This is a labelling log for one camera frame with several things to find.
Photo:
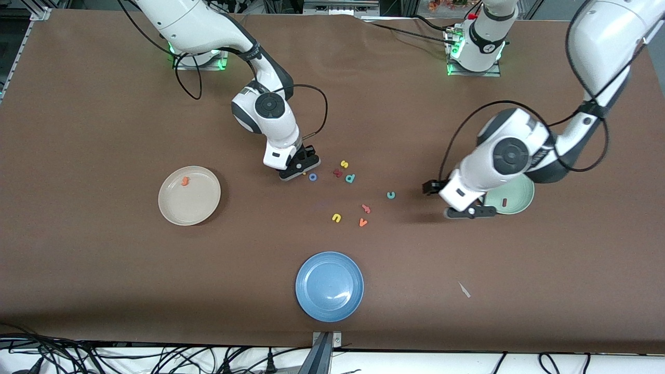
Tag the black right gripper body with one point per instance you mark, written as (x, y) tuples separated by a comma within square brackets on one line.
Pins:
[(307, 152)]

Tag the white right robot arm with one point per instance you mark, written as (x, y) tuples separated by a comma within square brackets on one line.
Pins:
[(280, 135)]

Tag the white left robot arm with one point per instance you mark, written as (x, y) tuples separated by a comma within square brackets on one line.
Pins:
[(608, 47)]

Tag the green plate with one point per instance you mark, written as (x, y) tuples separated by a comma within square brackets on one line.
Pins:
[(519, 195)]

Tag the small grey paper scrap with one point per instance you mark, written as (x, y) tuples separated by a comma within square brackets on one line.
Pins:
[(464, 290)]

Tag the beige plate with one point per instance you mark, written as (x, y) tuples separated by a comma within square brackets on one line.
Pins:
[(189, 202)]

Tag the blue plate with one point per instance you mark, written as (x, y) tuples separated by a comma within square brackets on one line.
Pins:
[(330, 285)]

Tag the silver power strip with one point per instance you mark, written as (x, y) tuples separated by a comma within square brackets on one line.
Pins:
[(340, 7)]

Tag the brown table cover sheet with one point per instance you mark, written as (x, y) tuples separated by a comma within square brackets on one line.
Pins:
[(104, 259)]

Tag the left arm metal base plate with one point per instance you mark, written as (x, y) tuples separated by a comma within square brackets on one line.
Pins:
[(488, 74)]

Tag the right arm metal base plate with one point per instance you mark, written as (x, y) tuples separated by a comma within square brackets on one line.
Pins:
[(208, 67)]

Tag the silver metal bracket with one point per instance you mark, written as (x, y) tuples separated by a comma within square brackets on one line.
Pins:
[(337, 340)]

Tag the aluminium frame profile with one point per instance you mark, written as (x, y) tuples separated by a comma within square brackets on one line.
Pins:
[(40, 13)]

